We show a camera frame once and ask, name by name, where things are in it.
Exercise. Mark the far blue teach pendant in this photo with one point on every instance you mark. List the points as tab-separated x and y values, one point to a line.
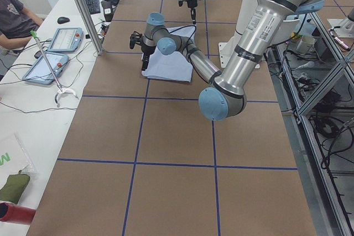
66	40

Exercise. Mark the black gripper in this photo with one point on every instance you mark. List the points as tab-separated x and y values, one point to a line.
146	49
191	3

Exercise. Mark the blue teach pendant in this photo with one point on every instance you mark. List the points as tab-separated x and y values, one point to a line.
40	72
66	40

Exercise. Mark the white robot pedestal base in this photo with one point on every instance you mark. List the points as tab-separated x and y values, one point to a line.
227	48

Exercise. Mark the white plastic bag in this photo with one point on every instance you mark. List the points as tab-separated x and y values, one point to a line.
15	158

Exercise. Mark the olive green cloth pouch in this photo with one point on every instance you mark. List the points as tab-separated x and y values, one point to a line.
14	188

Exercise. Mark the black computer mouse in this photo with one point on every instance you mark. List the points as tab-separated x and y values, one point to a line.
62	20

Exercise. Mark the near blue teach pendant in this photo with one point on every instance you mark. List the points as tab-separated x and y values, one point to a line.
40	72

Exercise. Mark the red cylinder object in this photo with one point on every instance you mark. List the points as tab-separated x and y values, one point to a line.
13	213

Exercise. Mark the light blue striped shirt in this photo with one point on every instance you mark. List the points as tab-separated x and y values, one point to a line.
164	65

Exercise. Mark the black keyboard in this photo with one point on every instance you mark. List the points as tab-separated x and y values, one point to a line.
93	6

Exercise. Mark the seated person in grey shirt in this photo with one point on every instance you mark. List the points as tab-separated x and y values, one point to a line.
17	22

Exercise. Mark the black handheld device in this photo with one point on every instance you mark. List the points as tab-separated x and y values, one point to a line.
107	10

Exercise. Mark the aluminium frame post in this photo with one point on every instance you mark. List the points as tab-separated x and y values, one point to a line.
88	22

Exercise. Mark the silver reacher grabber stick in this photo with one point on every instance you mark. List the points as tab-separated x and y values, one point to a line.
61	90

